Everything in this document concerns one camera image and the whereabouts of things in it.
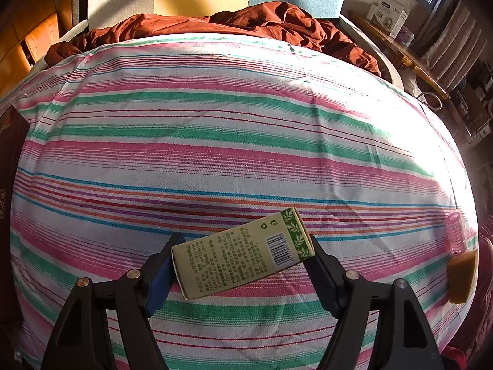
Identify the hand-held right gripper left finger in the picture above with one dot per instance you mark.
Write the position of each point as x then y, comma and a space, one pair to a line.
160, 285

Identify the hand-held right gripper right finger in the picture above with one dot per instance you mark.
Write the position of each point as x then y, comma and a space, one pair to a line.
323, 281

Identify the green patterned carton box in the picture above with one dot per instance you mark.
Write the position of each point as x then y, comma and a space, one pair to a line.
238, 254

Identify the small yellow sponge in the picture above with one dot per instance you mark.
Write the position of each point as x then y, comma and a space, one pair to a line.
462, 277

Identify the pink hair roller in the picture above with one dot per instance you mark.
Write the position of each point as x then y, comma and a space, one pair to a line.
456, 233

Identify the striped bed sheet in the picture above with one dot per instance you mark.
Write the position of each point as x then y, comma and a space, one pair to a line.
231, 142

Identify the wooden shelf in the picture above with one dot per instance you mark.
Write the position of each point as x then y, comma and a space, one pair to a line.
408, 59

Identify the small purple box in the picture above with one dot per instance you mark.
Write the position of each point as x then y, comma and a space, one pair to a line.
405, 36

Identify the beige striped curtain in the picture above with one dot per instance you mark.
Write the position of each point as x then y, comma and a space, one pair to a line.
450, 46

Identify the brown rumpled blanket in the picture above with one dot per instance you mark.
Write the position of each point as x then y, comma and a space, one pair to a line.
250, 21

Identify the white printed box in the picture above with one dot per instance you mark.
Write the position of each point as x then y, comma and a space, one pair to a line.
389, 11

